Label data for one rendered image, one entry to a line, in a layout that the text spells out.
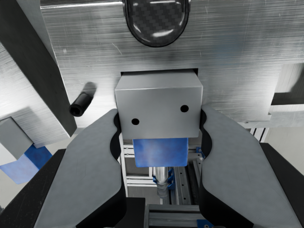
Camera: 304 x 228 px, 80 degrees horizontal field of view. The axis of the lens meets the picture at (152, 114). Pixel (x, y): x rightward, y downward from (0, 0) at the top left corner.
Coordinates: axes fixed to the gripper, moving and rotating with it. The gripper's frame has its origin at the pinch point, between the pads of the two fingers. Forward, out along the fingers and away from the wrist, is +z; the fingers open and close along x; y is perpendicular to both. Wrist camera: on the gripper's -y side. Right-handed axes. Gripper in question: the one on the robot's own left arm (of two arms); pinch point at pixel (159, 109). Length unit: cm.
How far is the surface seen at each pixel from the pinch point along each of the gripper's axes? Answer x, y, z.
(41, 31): -12.4, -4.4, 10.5
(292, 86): 11.4, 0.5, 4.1
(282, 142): 83, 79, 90
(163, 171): 0.2, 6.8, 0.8
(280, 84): 10.3, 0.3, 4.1
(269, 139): 74, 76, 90
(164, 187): 0.2, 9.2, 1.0
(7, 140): -14.9, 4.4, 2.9
